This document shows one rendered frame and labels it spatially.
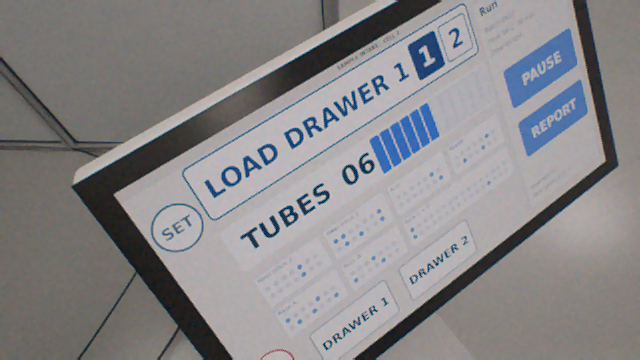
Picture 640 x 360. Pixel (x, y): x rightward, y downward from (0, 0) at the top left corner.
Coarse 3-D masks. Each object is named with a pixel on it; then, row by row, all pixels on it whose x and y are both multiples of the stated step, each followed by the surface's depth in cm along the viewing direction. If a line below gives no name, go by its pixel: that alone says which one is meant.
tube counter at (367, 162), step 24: (480, 72) 47; (432, 96) 45; (456, 96) 46; (480, 96) 47; (408, 120) 44; (432, 120) 46; (456, 120) 47; (360, 144) 43; (384, 144) 44; (408, 144) 45; (336, 168) 42; (360, 168) 43; (384, 168) 45; (360, 192) 44
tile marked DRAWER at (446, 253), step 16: (464, 224) 50; (448, 240) 50; (464, 240) 51; (416, 256) 49; (432, 256) 49; (448, 256) 50; (464, 256) 51; (400, 272) 48; (416, 272) 49; (432, 272) 50; (448, 272) 51; (416, 288) 50
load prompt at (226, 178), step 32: (416, 32) 43; (448, 32) 44; (384, 64) 42; (416, 64) 43; (448, 64) 45; (320, 96) 40; (352, 96) 42; (384, 96) 43; (256, 128) 39; (288, 128) 40; (320, 128) 41; (352, 128) 42; (224, 160) 38; (256, 160) 39; (288, 160) 40; (192, 192) 38; (224, 192) 39; (256, 192) 40
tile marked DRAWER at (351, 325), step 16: (384, 288) 48; (352, 304) 47; (368, 304) 47; (384, 304) 48; (336, 320) 46; (352, 320) 47; (368, 320) 48; (384, 320) 49; (320, 336) 46; (336, 336) 47; (352, 336) 47; (368, 336) 48; (320, 352) 46; (336, 352) 47
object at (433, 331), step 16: (432, 320) 141; (416, 336) 139; (432, 336) 139; (448, 336) 139; (384, 352) 137; (400, 352) 137; (416, 352) 137; (432, 352) 137; (448, 352) 137; (464, 352) 137
